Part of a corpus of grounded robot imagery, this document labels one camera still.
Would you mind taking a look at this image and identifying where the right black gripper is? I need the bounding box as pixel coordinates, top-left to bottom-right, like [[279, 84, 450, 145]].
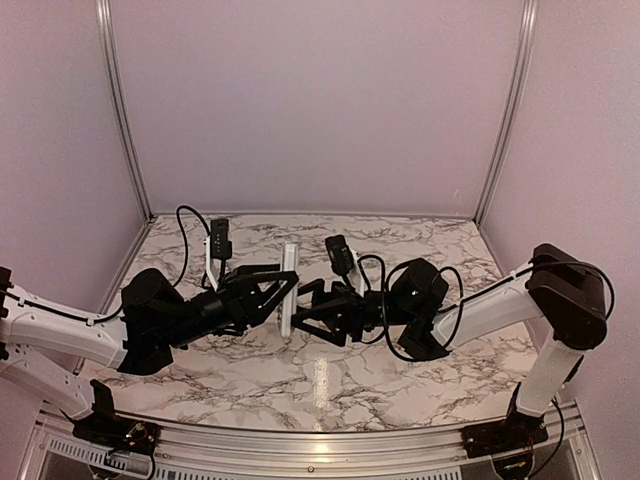
[[280, 277, 415, 347]]

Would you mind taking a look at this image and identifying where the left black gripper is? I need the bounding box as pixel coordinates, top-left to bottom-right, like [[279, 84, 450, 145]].
[[161, 264, 299, 350]]

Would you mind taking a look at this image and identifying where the white remote control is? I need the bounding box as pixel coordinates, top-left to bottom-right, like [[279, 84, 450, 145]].
[[277, 243, 301, 339]]

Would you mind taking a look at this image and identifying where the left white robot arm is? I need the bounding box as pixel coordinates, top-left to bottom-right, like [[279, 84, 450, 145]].
[[1, 265, 299, 445]]

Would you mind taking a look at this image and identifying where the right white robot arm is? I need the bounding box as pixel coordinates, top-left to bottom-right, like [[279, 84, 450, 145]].
[[288, 243, 615, 448]]

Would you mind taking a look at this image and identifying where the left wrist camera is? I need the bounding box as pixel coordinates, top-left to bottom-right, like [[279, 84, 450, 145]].
[[201, 217, 232, 290]]

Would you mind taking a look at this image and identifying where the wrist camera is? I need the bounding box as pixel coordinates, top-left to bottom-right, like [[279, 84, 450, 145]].
[[201, 217, 232, 290], [325, 234, 365, 295]]

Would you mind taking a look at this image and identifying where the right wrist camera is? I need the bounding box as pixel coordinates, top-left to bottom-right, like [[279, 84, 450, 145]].
[[325, 234, 365, 295]]

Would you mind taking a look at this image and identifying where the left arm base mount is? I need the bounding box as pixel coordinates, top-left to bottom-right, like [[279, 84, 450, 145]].
[[72, 380, 160, 456]]

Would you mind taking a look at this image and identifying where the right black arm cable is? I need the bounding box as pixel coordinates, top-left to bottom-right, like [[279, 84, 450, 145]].
[[357, 254, 615, 361]]

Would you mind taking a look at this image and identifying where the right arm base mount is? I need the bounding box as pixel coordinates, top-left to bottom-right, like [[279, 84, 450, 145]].
[[461, 384, 549, 458]]

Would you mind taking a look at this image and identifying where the front aluminium rail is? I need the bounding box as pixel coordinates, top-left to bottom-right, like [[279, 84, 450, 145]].
[[29, 407, 640, 480]]

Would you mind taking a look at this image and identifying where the left aluminium frame post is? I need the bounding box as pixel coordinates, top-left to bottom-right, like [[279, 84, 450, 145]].
[[95, 0, 154, 223]]

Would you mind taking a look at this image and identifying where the aluminium frame post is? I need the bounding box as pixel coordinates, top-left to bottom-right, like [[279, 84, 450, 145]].
[[473, 0, 539, 230], [95, 0, 154, 223]]

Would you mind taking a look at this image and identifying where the right aluminium frame post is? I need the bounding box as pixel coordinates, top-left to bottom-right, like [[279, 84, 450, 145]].
[[473, 0, 539, 230]]

